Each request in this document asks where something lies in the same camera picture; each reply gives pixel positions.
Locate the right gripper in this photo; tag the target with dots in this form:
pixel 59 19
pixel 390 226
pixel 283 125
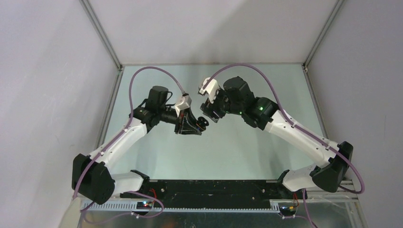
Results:
pixel 208 108

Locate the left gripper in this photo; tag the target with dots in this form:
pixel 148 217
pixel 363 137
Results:
pixel 186 123

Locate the black earbud charging case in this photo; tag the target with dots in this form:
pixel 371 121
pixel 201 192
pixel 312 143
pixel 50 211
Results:
pixel 202 123

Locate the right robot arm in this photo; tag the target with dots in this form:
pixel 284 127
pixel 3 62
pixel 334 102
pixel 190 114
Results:
pixel 235 97

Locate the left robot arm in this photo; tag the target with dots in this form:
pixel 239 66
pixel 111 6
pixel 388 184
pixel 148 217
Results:
pixel 91 174

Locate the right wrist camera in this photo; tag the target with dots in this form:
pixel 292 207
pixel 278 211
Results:
pixel 209 87

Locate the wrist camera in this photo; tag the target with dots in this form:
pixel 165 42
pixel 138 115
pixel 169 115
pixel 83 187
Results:
pixel 209 87
pixel 183 105

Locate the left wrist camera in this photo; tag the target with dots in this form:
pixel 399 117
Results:
pixel 183 105

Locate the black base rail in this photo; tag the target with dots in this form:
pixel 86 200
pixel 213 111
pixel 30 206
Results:
pixel 216 194

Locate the grey cable duct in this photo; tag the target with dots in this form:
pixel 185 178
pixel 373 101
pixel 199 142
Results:
pixel 136 207

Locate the aluminium frame profile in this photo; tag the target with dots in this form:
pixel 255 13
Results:
pixel 96 23

